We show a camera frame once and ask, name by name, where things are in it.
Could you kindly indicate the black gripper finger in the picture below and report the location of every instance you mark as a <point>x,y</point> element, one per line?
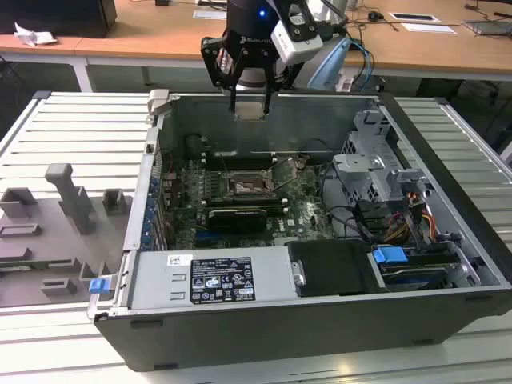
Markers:
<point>212,60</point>
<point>276,82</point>

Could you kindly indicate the silver CPU plate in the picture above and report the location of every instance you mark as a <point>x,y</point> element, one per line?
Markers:
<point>250,111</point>

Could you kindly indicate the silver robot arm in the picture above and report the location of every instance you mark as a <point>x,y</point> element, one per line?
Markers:
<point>252,80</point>

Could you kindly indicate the black RAM slot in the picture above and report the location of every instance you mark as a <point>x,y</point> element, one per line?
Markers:
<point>240,158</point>
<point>244,199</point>
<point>244,206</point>
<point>240,164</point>

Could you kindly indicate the CPU socket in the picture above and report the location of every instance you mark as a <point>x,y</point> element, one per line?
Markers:
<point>248,186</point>

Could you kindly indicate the wooden desk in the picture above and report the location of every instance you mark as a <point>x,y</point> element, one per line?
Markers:
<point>160,32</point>

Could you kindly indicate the silver metal drive cage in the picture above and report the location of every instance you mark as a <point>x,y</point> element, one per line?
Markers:
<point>360,164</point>

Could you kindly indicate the green motherboard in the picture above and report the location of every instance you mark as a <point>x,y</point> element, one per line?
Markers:
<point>308,208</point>

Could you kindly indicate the black graphics card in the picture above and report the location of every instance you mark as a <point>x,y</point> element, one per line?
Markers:
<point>236,222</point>

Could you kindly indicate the black box on desk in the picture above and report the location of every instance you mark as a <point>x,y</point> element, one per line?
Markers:
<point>56,18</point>

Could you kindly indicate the white paper sheet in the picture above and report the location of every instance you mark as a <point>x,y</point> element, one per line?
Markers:
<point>430,28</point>

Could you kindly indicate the crumpled white paper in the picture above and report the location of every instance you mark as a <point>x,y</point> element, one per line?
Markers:
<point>34,37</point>

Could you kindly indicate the hard disk in blue carrier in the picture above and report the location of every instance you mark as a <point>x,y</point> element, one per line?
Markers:
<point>388,254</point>

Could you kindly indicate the grey power supply unit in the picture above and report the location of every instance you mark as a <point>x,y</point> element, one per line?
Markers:
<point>160,280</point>

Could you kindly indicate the grey parts rack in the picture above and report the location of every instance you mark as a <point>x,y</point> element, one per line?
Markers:
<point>48,240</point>

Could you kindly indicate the blue case latch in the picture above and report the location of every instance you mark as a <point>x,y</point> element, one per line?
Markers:
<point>98,286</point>

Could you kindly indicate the black open PC case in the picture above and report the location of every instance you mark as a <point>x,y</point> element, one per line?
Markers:
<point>280,336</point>

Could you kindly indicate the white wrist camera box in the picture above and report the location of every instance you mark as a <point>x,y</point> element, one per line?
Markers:
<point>296,46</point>

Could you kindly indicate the expansion slot bracket panel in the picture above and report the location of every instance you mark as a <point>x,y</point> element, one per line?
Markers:
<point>150,212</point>

